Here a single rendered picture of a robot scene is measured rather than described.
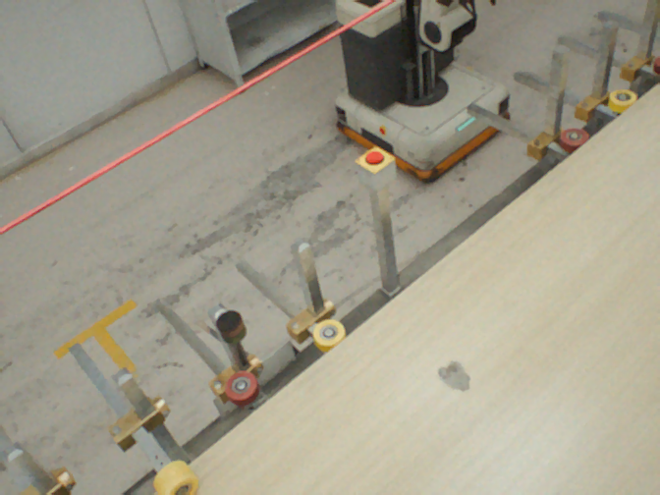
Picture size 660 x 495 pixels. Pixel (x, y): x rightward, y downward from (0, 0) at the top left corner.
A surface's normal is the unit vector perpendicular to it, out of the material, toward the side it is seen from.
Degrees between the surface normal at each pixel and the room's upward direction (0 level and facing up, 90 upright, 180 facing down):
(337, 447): 0
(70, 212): 0
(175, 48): 90
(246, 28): 0
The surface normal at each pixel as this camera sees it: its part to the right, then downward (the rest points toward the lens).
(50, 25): 0.65, 0.50
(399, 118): -0.14, -0.67
